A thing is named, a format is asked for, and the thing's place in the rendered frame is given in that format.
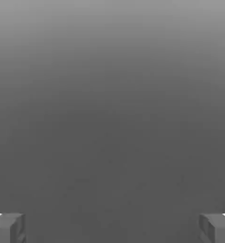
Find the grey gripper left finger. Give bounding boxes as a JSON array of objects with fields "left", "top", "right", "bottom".
[{"left": 0, "top": 213, "right": 27, "bottom": 243}]

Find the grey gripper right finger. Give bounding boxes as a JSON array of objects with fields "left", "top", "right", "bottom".
[{"left": 198, "top": 213, "right": 225, "bottom": 243}]

